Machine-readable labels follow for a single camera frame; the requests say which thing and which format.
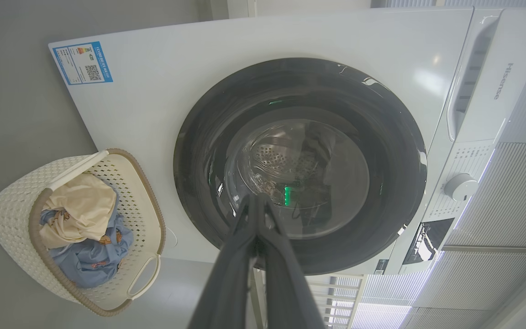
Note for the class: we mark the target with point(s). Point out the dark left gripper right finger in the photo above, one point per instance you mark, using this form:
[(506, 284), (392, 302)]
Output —
[(286, 292)]

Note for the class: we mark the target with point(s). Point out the white washing machine dial knob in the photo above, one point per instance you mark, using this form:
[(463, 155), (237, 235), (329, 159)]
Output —
[(460, 187)]

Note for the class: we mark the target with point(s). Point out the glass washing machine door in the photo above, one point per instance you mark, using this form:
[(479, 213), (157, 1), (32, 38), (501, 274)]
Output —
[(190, 160)]

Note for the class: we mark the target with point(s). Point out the cream garment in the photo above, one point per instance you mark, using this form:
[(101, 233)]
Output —
[(80, 205)]

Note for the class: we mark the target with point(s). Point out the cream perforated laundry basket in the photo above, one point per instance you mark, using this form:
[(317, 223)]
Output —
[(12, 205)]

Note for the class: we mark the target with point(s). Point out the round filter cover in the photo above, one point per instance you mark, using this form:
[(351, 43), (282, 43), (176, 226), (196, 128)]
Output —
[(171, 238)]

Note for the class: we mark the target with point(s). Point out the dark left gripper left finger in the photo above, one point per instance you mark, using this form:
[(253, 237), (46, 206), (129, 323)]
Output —
[(231, 283)]

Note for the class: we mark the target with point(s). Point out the blue bear-print garment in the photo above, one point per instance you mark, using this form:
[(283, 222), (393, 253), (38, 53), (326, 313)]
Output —
[(89, 265)]

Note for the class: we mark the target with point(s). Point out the white railing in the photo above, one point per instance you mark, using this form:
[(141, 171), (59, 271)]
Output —
[(336, 301)]

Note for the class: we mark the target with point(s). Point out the white detergent drawer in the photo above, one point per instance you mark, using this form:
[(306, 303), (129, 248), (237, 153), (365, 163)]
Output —
[(491, 105)]

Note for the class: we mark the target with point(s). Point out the blue energy label sticker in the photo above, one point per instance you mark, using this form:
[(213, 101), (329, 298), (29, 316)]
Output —
[(82, 63)]

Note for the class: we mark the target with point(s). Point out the white front-load washing machine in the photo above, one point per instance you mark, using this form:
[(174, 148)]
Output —
[(153, 91)]

